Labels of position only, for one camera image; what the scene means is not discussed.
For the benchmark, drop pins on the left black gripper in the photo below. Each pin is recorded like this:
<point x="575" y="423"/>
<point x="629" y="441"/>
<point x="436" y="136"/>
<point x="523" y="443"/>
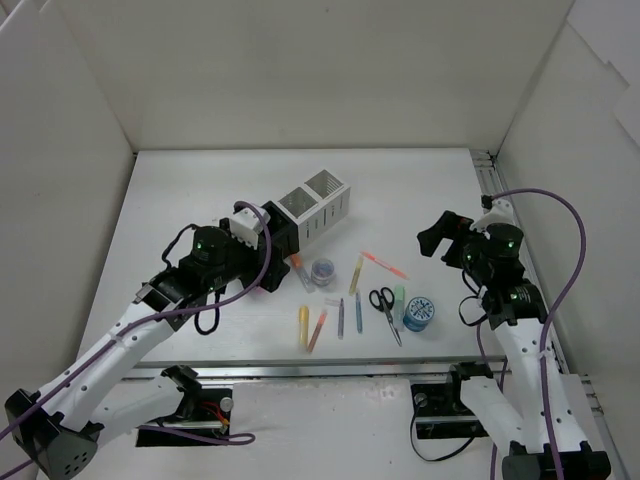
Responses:
<point x="279" y="250"/>

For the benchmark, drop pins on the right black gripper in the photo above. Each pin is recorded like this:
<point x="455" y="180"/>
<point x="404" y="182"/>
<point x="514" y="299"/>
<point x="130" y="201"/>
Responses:
<point x="455" y="241"/>

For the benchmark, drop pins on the yellow cap highlighter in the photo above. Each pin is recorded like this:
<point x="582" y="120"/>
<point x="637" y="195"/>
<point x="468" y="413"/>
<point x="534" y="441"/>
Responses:
<point x="303" y="324"/>

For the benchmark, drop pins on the green highlighter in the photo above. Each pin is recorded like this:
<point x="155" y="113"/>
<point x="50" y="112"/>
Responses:
<point x="399" y="307"/>

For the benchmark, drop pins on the orange short pen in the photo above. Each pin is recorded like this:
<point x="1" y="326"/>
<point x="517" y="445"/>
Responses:
<point x="317" y="330"/>

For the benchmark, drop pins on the yellow thin pen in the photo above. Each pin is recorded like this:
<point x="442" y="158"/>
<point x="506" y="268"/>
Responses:
<point x="356" y="275"/>

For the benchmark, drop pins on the orange thin pen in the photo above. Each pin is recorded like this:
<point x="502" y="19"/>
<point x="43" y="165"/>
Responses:
<point x="385" y="265"/>

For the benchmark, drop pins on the blue thin pen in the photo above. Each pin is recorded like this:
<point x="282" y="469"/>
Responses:
<point x="359" y="312"/>

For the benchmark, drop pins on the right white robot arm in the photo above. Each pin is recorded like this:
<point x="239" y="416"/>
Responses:
<point x="539" y="438"/>

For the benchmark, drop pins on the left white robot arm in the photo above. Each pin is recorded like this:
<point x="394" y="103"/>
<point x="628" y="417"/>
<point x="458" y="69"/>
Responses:
<point x="62" y="425"/>

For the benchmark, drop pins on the white two-slot organizer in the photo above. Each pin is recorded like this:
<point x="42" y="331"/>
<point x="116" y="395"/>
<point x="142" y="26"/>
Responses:
<point x="316" y="206"/>

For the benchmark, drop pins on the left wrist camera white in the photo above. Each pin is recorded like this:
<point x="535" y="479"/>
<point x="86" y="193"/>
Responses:
<point x="245" y="227"/>

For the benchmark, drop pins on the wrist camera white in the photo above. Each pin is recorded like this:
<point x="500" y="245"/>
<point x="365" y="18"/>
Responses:
<point x="496" y="211"/>
<point x="245" y="227"/>

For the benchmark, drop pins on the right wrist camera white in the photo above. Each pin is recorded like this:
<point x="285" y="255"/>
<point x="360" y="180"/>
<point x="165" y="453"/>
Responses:
<point x="496" y="211"/>

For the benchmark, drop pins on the black handled scissors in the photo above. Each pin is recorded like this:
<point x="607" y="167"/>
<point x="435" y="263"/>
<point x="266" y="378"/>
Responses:
<point x="383" y="300"/>

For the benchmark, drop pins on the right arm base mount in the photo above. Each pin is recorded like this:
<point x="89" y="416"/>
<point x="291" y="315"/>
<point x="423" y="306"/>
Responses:
<point x="438" y="412"/>

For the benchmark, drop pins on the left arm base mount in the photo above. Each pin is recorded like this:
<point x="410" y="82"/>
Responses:
<point x="199" y="413"/>

